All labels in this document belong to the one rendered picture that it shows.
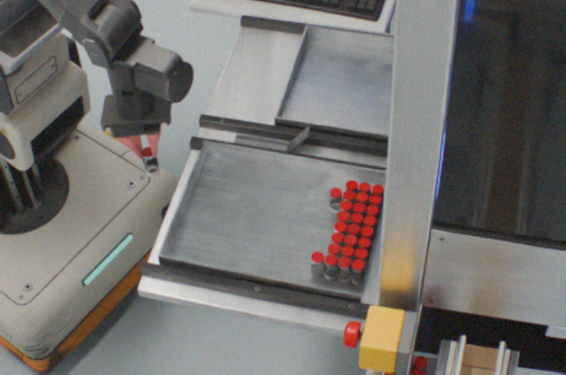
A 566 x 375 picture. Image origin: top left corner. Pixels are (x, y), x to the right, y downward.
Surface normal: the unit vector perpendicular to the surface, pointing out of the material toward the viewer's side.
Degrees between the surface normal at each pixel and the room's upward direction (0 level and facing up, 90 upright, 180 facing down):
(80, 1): 35
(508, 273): 90
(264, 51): 0
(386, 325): 0
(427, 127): 90
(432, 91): 90
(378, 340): 0
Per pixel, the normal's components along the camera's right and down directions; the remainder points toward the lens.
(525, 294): -0.24, 0.75
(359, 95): -0.04, -0.65
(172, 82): 0.85, 0.32
